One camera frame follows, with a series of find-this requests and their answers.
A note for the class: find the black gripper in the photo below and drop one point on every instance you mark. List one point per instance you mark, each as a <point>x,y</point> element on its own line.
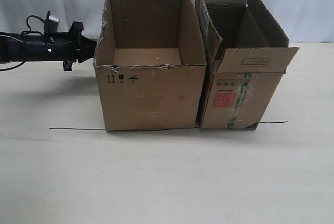
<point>70,47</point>

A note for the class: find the torn cardboard box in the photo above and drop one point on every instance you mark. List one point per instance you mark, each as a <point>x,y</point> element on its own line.
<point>150,64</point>

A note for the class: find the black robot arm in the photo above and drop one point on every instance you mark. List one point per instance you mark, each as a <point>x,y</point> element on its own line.
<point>27,46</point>

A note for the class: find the tall cardboard box with flaps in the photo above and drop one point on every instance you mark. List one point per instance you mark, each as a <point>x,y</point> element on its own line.
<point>247,54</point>

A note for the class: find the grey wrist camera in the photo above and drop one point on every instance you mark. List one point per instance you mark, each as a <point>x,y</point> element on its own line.
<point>51,23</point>

